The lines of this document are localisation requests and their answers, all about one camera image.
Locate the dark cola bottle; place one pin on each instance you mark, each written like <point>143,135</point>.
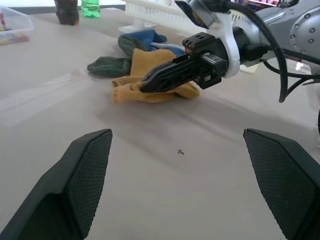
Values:
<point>66,12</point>

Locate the white slatted plastic basket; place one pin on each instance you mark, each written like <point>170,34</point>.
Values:
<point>155,15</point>

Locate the green plastic bottle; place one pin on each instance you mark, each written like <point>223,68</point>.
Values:
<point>90,8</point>

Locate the small dark screw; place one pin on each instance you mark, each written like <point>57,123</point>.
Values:
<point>180,151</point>

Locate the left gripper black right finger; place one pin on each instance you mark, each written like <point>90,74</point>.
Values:
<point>282,180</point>

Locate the yellow sock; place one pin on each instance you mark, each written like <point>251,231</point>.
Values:
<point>150,60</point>

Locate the flat colourful packet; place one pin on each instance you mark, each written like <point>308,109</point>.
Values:
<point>12,38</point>

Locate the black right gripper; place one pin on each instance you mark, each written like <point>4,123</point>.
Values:
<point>210,50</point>

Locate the clear plastic storage box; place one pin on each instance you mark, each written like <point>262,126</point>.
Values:
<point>17,20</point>

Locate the dark green sock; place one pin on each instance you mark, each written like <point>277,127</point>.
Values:
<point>110,67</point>

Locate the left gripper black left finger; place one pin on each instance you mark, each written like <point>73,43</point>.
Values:
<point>75,180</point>

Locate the blue sock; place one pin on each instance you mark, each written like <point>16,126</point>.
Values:
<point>147,37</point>

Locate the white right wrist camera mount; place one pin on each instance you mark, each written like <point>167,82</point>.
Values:
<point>228,37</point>

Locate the light grey sock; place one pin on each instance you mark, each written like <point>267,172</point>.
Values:
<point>165,46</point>

